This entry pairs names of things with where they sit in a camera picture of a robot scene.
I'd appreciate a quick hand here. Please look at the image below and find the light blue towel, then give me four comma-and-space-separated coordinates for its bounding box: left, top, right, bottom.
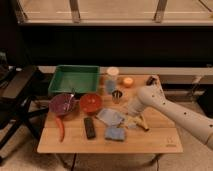
96, 108, 136, 129

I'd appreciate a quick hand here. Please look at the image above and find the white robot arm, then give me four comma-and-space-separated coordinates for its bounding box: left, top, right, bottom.
127, 85, 213, 150

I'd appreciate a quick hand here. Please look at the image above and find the metal cup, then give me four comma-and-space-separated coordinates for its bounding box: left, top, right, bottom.
112, 90, 123, 104

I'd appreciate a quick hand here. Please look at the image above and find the orange candle cup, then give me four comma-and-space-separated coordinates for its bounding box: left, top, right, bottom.
123, 77, 134, 88

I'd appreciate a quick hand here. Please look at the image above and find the small dark object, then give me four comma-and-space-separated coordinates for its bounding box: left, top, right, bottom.
146, 76, 157, 85

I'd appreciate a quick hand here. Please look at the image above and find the blue sponge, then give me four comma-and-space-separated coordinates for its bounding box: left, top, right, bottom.
105, 127, 125, 141

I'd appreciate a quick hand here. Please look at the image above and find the clear jar white lid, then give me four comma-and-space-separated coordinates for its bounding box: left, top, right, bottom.
105, 67, 119, 94

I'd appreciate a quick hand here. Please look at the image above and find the red bowl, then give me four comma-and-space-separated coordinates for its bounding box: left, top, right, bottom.
79, 93, 102, 115

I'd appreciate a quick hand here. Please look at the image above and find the black remote control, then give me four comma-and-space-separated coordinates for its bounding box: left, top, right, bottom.
84, 117, 96, 139

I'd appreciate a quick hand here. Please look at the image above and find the green plastic tray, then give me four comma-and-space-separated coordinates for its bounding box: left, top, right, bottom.
48, 65, 100, 94

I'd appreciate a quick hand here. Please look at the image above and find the metal spoon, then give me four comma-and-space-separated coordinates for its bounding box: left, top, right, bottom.
64, 88, 75, 113

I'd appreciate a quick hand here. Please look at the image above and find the purple bowl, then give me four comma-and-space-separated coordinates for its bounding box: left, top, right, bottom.
49, 93, 79, 118

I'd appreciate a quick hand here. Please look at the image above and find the red chili pepper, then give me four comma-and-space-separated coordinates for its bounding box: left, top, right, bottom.
55, 117, 65, 142

